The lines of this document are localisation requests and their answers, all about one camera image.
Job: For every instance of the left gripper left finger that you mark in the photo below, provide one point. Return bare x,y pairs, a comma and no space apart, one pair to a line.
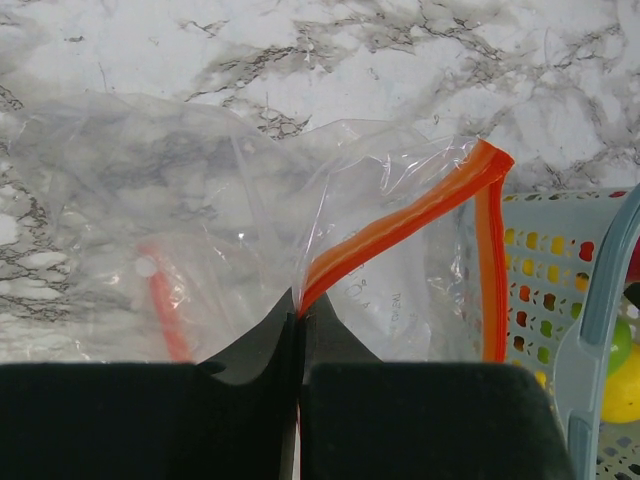
228,417

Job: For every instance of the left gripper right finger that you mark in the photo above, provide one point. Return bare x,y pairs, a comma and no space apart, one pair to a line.
363,418

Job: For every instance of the clear zip top bag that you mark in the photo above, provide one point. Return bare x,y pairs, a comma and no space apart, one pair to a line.
175,228

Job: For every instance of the green apple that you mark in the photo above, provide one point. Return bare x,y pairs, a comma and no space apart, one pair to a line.
620,348

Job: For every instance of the large yellow lemon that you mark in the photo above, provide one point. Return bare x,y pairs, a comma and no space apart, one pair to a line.
621,395

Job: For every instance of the light blue plastic basket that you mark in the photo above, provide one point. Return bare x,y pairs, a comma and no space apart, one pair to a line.
568,256

